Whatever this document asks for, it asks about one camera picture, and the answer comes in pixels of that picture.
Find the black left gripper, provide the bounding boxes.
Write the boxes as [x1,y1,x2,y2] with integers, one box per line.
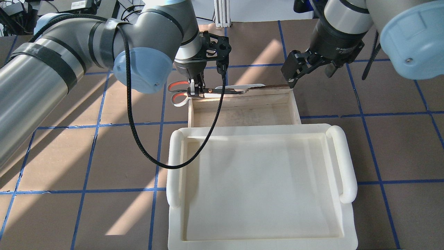
[173,31,232,97]

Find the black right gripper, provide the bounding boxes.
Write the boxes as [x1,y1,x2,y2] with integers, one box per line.
[281,21,365,89]

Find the orange grey handled scissors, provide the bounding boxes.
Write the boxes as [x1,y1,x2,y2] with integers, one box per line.
[168,81,255,107]

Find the light wooden drawer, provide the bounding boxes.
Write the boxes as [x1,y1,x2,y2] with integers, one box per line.
[188,85,301,127]

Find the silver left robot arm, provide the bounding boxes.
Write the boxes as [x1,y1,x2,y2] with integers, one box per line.
[1,0,231,166]

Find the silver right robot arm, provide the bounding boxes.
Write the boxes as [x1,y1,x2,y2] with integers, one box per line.
[281,0,444,89]

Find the white plastic tray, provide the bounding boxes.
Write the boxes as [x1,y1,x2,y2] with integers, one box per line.
[166,124,358,250]

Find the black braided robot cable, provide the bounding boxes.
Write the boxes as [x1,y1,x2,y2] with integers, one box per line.
[118,21,228,170]

